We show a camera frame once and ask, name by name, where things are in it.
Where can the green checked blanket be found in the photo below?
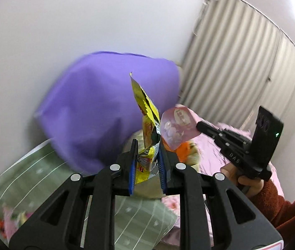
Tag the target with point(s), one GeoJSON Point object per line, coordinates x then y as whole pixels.
{"type": "Point", "coordinates": [33, 166]}

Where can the beige pleated curtain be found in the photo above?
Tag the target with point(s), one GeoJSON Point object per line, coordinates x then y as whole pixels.
{"type": "Point", "coordinates": [228, 57]}

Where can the person's right forearm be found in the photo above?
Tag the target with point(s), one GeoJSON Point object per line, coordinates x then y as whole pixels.
{"type": "Point", "coordinates": [288, 211]}

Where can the bright yellow snack packet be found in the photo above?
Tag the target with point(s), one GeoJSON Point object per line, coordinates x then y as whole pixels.
{"type": "Point", "coordinates": [150, 135]}

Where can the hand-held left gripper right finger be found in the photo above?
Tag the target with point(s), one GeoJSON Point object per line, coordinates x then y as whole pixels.
{"type": "Point", "coordinates": [162, 173]}

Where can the person's right hand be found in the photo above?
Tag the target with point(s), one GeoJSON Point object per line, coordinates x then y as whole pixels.
{"type": "Point", "coordinates": [254, 187]}

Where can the purple pillow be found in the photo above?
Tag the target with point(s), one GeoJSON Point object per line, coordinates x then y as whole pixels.
{"type": "Point", "coordinates": [92, 104]}

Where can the orange wrapper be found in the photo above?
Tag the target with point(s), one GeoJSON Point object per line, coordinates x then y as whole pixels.
{"type": "Point", "coordinates": [183, 151]}

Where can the colourful snack wrapper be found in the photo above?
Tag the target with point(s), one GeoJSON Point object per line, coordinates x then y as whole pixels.
{"type": "Point", "coordinates": [9, 218]}

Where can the pink translucent wrapper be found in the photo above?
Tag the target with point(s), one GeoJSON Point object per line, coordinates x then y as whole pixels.
{"type": "Point", "coordinates": [174, 127]}

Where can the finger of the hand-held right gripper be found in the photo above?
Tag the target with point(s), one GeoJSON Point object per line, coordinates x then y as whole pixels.
{"type": "Point", "coordinates": [207, 129]}

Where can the pink floral bedsheet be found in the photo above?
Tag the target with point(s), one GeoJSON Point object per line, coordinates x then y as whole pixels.
{"type": "Point", "coordinates": [209, 156]}

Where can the yellow-green plastic bag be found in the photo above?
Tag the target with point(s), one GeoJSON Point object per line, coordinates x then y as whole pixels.
{"type": "Point", "coordinates": [147, 190]}

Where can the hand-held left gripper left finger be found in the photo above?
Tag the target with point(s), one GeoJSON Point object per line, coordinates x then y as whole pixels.
{"type": "Point", "coordinates": [132, 174]}

